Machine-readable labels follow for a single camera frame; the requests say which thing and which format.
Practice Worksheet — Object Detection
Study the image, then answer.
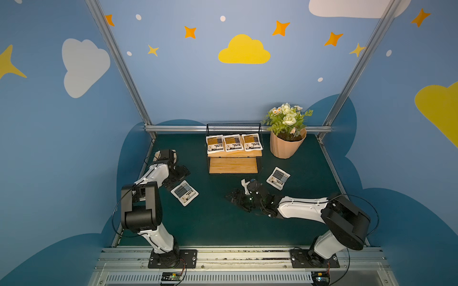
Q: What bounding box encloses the yellow coffee bag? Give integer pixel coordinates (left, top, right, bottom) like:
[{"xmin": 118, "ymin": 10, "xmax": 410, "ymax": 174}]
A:
[
  {"xmin": 206, "ymin": 135, "xmax": 225, "ymax": 154},
  {"xmin": 242, "ymin": 133, "xmax": 263, "ymax": 151},
  {"xmin": 223, "ymin": 134, "xmax": 245, "ymax": 152}
]

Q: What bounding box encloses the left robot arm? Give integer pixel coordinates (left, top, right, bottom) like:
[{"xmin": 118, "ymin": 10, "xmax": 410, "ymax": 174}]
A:
[{"xmin": 120, "ymin": 149, "xmax": 190, "ymax": 268}]

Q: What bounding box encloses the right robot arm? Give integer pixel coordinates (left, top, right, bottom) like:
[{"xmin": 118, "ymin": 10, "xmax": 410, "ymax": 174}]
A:
[{"xmin": 226, "ymin": 179, "xmax": 371, "ymax": 268}]

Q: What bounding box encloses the grey coffee bag left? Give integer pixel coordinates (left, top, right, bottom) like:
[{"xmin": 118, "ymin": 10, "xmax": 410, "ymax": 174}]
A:
[{"xmin": 171, "ymin": 181, "xmax": 199, "ymax": 207}]

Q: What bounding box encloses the grey coffee bag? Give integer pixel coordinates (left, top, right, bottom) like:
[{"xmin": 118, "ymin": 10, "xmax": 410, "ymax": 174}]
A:
[
  {"xmin": 171, "ymin": 181, "xmax": 199, "ymax": 207},
  {"xmin": 266, "ymin": 167, "xmax": 291, "ymax": 191}
]

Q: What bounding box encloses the grey coffee bag right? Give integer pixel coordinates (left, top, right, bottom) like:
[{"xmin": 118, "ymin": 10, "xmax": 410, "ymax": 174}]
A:
[{"xmin": 266, "ymin": 167, "xmax": 291, "ymax": 191}]

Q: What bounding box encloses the wooden two-tier shelf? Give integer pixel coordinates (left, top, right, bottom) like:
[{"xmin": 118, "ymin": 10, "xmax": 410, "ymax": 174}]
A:
[{"xmin": 205, "ymin": 123, "xmax": 263, "ymax": 175}]

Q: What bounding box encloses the potted white flower plant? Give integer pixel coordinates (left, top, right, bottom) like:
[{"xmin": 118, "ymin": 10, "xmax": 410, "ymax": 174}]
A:
[{"xmin": 262, "ymin": 102, "xmax": 313, "ymax": 159}]

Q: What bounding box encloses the right controller board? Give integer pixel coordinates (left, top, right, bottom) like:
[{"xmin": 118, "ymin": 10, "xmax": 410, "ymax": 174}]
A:
[{"xmin": 311, "ymin": 272, "xmax": 330, "ymax": 286}]

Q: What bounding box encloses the controller board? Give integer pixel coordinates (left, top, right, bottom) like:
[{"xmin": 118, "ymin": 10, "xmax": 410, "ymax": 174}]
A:
[
  {"xmin": 161, "ymin": 272, "xmax": 185, "ymax": 284},
  {"xmin": 311, "ymin": 272, "xmax": 330, "ymax": 286}
]

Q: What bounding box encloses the left controller board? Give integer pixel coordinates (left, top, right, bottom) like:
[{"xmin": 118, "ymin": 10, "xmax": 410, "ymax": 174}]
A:
[{"xmin": 161, "ymin": 272, "xmax": 185, "ymax": 284}]

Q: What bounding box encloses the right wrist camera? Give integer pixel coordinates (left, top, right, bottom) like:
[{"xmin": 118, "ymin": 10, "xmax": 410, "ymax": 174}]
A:
[{"xmin": 241, "ymin": 179, "xmax": 250, "ymax": 195}]

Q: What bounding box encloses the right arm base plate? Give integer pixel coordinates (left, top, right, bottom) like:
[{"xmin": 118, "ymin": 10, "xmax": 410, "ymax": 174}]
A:
[{"xmin": 289, "ymin": 247, "xmax": 340, "ymax": 269}]

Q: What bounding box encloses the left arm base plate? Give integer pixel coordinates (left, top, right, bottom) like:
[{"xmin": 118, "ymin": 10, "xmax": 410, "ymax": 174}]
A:
[{"xmin": 147, "ymin": 249, "xmax": 198, "ymax": 269}]

